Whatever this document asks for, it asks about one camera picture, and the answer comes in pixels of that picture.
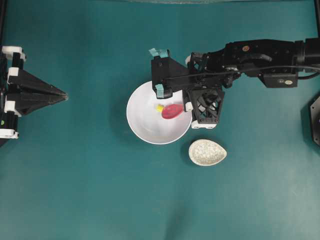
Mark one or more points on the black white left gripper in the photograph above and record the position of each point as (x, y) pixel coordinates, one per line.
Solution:
(14, 104)

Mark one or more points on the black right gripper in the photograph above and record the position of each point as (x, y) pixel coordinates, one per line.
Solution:
(206, 70)

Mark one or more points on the red plastic spoon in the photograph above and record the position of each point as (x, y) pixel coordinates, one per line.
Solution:
(172, 111)

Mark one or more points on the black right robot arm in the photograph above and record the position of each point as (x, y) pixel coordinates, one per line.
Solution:
(276, 63)

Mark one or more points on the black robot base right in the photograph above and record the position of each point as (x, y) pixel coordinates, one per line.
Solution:
(310, 122)

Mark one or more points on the yellow hexagonal prism block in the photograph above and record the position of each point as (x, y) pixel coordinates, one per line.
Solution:
(159, 108)

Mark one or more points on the white round bowl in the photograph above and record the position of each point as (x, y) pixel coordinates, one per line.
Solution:
(148, 124)

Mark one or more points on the speckled egg-shaped dish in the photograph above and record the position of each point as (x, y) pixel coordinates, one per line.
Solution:
(205, 153)

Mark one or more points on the black frame post left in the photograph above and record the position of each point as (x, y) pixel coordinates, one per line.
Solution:
(3, 10)

